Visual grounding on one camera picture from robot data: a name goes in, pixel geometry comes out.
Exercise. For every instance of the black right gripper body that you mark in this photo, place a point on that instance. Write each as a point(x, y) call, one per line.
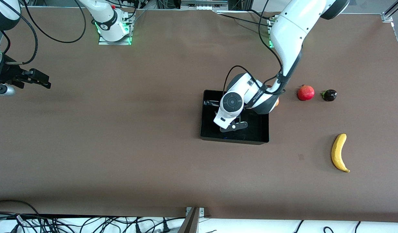
point(8, 74)

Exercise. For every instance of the black plastic box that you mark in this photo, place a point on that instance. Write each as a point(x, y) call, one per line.
point(250, 132)

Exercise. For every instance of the yellow banana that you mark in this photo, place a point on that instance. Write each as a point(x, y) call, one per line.
point(337, 152)

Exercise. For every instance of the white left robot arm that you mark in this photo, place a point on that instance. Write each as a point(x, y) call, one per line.
point(292, 29)

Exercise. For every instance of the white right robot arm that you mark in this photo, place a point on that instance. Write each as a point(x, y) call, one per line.
point(105, 17)

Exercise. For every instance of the white power strip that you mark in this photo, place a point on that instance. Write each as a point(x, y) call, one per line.
point(205, 8)

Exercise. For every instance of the red yellow mango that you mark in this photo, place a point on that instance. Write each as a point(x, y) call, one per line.
point(277, 103)

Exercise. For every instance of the red pomegranate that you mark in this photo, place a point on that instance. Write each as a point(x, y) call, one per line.
point(306, 93)

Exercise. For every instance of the dark purple eggplant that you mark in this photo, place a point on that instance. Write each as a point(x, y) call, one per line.
point(330, 95)

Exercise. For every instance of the aluminium corner profile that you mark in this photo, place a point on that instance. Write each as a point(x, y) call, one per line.
point(391, 13)

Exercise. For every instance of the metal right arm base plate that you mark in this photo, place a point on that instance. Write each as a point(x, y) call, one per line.
point(114, 40)

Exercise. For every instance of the aluminium frame beam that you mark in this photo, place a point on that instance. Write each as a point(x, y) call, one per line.
point(203, 2)

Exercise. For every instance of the grey camera mount pole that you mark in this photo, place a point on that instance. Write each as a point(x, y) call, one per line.
point(189, 223)

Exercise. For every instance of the metal pole bracket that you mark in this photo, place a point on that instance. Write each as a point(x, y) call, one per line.
point(202, 212)

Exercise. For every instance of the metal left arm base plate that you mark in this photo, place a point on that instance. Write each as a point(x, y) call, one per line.
point(270, 32)

